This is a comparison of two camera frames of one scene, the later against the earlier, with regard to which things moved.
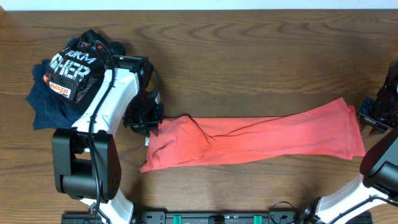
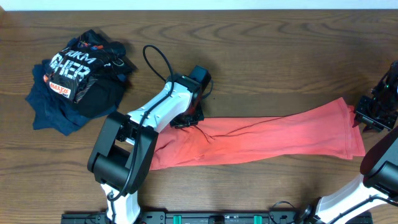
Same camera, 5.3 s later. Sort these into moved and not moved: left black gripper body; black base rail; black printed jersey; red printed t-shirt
Moved: left black gripper body
Not moved: black base rail; red printed t-shirt; black printed jersey
